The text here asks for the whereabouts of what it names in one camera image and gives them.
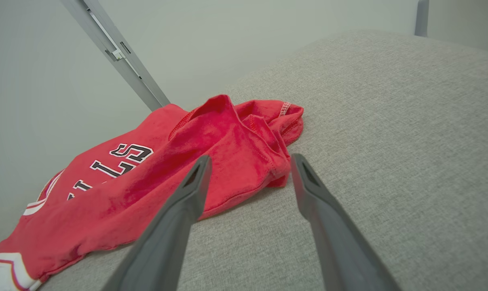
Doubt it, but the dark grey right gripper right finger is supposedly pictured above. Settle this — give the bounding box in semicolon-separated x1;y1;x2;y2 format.
291;154;402;291

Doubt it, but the dark grey partition post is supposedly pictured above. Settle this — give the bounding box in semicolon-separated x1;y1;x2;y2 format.
414;0;429;38

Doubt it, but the grey metal partition post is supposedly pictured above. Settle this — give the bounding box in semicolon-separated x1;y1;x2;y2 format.
60;0;171;112

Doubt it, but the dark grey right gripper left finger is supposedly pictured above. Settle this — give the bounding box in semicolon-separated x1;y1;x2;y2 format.
102;156;213;291

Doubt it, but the red lettered basketball jersey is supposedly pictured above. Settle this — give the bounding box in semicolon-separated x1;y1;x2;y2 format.
0;94;305;291

